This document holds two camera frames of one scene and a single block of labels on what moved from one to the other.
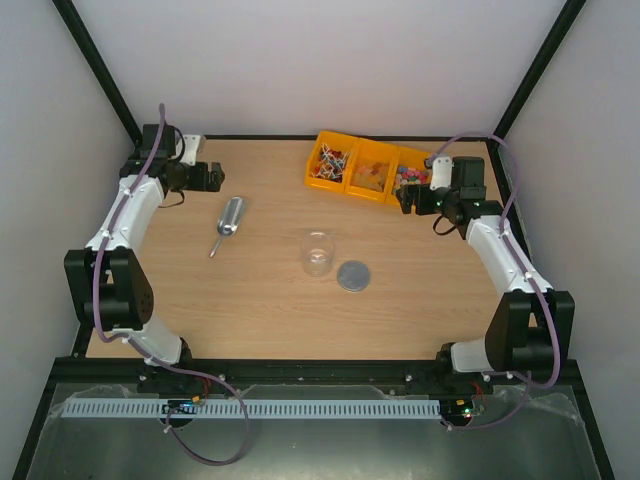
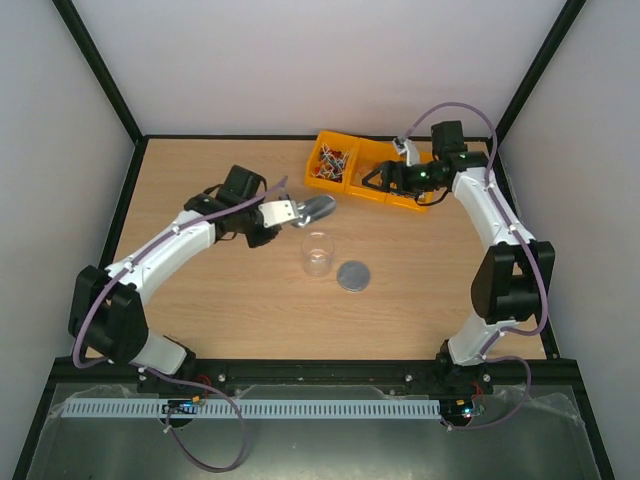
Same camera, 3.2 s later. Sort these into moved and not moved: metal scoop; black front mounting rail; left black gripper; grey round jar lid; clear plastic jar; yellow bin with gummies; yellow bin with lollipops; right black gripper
Moved: left black gripper; metal scoop; right black gripper
Not moved: black front mounting rail; grey round jar lid; yellow bin with gummies; clear plastic jar; yellow bin with lollipops
